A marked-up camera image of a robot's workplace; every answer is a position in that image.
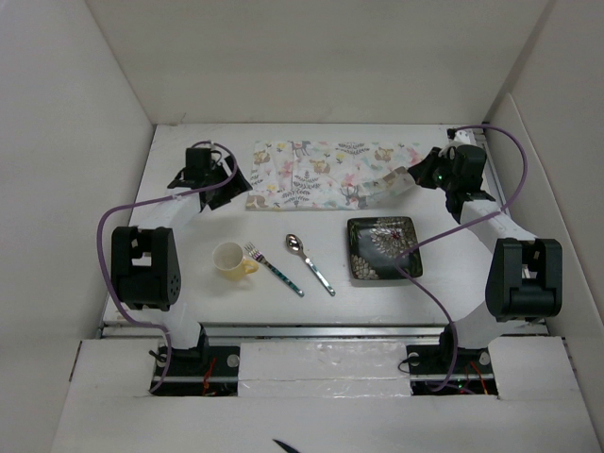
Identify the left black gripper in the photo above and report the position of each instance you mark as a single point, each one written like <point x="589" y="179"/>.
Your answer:
<point x="235" y="186"/>

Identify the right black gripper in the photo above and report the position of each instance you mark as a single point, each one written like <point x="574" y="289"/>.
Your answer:
<point x="420" y="172"/>

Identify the white floral cloth napkin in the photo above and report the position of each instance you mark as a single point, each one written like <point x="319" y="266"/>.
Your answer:
<point x="307" y="175"/>

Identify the black floral square plate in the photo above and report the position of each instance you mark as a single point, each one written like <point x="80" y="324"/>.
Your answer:
<point x="375" y="245"/>

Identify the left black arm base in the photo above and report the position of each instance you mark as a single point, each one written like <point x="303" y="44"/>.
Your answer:
<point x="204" y="370"/>

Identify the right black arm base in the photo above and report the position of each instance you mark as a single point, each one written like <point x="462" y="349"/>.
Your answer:
<point x="428" y="365"/>

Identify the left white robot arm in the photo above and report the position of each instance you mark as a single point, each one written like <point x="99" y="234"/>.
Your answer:
<point x="144" y="266"/>

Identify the yellow ceramic mug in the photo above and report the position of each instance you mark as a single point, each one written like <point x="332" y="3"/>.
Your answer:
<point x="230" y="262"/>

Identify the fork with teal handle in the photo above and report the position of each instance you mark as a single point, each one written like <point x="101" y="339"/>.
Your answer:
<point x="255" y="254"/>

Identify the spoon with teal handle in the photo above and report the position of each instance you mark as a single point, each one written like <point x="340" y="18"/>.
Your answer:
<point x="295" y="245"/>

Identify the aluminium rail frame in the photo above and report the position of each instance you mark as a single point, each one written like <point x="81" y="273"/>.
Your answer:
<point x="456" y="266"/>

